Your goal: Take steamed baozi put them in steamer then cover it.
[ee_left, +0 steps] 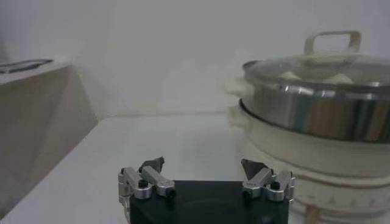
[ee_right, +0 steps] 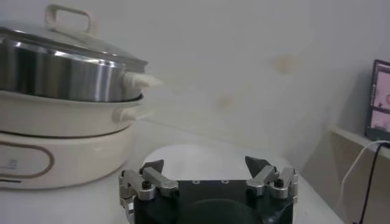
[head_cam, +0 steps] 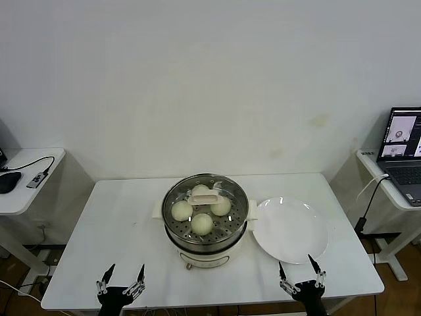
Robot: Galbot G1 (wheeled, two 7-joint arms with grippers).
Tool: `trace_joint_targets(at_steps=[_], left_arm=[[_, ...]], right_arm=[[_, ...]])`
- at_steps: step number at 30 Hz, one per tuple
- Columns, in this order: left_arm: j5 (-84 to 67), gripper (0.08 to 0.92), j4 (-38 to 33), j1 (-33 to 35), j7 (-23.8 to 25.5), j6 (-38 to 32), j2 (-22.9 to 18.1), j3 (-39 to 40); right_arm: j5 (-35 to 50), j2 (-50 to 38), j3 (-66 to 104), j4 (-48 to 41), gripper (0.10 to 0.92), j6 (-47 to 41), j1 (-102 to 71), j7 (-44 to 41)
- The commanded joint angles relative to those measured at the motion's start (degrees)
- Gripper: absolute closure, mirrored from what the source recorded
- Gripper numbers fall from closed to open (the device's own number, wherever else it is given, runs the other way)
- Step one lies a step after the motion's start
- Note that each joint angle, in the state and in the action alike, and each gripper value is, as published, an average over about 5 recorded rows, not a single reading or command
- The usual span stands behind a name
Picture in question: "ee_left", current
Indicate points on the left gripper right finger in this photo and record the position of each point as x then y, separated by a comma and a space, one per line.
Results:
259, 182

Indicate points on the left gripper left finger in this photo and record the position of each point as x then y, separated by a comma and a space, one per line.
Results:
158, 182

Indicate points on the stainless steel steamer basket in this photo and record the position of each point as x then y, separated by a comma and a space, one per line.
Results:
314, 112

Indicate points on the cream electric cooker pot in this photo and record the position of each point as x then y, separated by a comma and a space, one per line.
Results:
320, 158

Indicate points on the white side desk with mouse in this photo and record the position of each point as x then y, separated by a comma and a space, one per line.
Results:
30, 71

